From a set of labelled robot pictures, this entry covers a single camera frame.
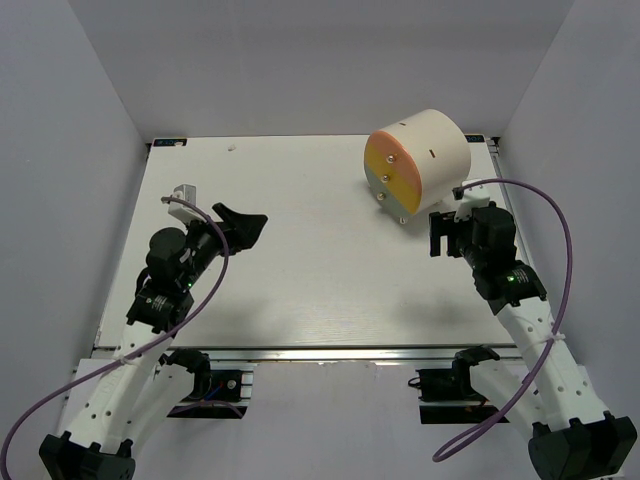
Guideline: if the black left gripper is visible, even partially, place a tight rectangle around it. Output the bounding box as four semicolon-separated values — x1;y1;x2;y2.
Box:
179;203;267;289

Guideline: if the orange top drawer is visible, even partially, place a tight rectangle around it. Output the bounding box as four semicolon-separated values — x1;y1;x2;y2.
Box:
364;130;422;194

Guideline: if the green bottom drawer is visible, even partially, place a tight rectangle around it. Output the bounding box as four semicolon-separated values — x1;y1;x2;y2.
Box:
364;164;419;218

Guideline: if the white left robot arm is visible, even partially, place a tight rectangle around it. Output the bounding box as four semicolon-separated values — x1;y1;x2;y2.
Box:
39;199;268;479

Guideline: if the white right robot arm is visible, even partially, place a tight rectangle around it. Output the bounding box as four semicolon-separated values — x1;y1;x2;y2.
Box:
429;203;638;479

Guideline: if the round cream drawer organizer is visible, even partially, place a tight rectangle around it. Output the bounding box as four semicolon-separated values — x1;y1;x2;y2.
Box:
378;109;471;222

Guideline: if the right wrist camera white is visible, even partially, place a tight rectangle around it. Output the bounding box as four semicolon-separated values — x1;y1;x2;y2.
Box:
452;180;491;223

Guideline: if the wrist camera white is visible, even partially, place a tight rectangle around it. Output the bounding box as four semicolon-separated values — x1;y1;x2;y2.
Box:
161;184;200;225
452;180;491;223

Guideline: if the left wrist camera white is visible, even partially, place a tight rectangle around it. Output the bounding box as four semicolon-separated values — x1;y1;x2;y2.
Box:
161;184;200;225

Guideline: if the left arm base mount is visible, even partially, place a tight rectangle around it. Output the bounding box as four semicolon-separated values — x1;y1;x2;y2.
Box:
156;349;253;420

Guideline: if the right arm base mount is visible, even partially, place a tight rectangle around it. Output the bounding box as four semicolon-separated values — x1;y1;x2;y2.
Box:
407;346;501;425

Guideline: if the aluminium table front rail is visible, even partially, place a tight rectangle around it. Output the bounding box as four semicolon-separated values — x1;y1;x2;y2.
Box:
89;344;531;364

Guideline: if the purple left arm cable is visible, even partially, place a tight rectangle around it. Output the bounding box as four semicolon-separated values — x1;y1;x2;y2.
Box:
0;194;232;480

